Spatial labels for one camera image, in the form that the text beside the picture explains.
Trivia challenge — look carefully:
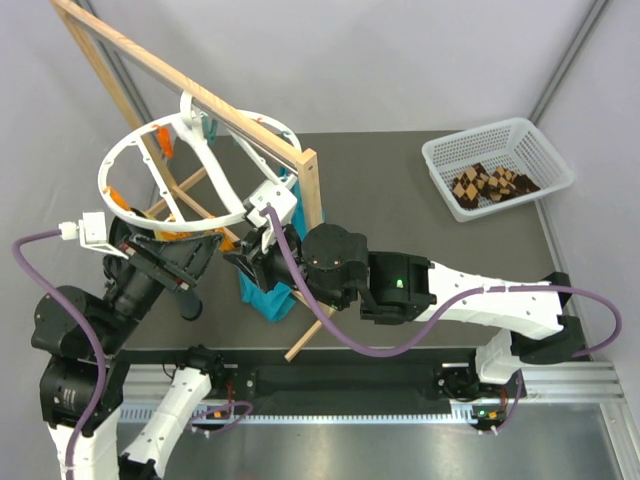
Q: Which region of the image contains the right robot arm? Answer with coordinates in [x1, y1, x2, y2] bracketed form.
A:
[224, 223, 585, 401]

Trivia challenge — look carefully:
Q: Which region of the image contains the brown argyle sock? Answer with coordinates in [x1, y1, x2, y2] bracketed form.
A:
[481, 167, 540, 203]
[451, 163, 489, 210]

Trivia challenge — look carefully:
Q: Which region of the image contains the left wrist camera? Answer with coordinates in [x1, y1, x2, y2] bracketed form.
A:
[58, 211, 128, 259]

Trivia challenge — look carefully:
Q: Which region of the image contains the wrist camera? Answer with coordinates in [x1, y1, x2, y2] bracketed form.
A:
[245, 180, 297, 227]
[58, 211, 128, 259]

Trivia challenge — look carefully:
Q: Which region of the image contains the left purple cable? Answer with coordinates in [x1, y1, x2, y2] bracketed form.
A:
[10, 229, 109, 469]

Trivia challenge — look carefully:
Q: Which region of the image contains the wooden drying rack frame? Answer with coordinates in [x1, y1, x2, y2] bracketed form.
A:
[51, 0, 363, 362]

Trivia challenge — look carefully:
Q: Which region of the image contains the orange clothespin front left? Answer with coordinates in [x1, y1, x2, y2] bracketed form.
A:
[154, 230, 191, 241]

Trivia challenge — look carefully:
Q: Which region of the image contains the black and yellow sock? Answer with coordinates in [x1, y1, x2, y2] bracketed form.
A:
[103, 217, 214, 321]

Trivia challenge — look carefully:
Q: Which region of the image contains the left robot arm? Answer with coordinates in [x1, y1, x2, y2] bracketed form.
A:
[31, 225, 227, 479]

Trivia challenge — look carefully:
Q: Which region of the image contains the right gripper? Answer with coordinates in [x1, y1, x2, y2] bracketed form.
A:
[226, 221, 352, 314]

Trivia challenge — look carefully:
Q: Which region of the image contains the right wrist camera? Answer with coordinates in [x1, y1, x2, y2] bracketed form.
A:
[245, 180, 297, 227]

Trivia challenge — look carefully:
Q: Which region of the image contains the orange clothespin top left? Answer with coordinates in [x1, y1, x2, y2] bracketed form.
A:
[154, 125, 174, 159]

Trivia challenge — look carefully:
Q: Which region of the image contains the teal cloth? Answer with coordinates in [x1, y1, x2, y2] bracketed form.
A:
[238, 181, 308, 322]

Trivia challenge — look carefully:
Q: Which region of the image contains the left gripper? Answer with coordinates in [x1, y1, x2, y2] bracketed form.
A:
[96, 227, 225, 350]

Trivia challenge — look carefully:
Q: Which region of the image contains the white plastic basket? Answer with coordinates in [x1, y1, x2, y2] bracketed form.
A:
[421, 117, 574, 223]

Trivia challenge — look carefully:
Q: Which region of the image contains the orange clothespin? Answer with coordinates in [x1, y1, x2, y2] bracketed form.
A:
[103, 186, 131, 211]
[219, 239, 239, 252]
[154, 125, 174, 159]
[154, 230, 191, 241]

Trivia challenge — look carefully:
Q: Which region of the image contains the white round clip hanger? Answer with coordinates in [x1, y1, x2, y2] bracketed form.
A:
[97, 92, 297, 233]

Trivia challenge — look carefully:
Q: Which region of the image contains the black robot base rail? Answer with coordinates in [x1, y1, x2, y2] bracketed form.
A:
[210, 348, 517, 416]

